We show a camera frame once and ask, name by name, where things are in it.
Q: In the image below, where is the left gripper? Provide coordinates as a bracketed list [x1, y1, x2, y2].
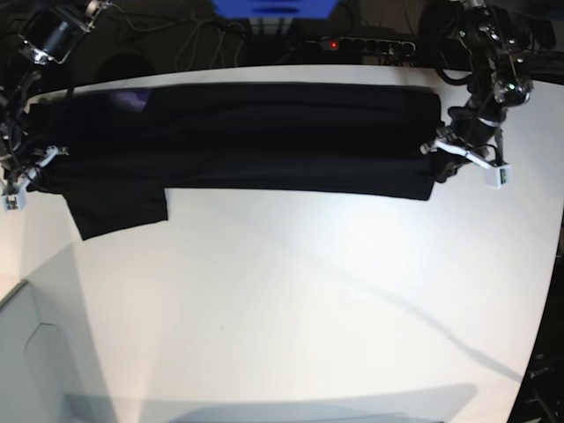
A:
[420, 105, 505, 183]

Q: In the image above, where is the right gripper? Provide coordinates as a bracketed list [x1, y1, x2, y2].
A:
[1, 140, 69, 194]

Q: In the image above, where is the black T-shirt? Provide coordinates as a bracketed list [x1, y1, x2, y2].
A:
[29, 83, 442, 240]

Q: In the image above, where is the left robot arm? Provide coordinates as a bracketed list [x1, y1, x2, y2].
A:
[419, 1, 533, 188]

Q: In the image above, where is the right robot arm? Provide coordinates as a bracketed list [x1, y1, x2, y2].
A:
[1, 1, 113, 197]

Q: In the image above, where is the black power strip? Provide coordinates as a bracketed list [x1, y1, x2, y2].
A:
[320, 37, 417, 57]

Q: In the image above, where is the grey cabinet at lower left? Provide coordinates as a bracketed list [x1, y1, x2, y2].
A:
[1, 281, 98, 422]

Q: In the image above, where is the blue plastic bin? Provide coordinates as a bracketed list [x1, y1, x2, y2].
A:
[211, 0, 338, 19]

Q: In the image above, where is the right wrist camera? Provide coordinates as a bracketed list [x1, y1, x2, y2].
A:
[1, 190, 26, 212]

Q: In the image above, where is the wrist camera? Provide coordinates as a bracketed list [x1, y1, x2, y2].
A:
[485, 163, 512, 189]
[1, 190, 26, 212]

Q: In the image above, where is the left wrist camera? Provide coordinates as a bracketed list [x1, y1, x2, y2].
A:
[485, 163, 512, 189]

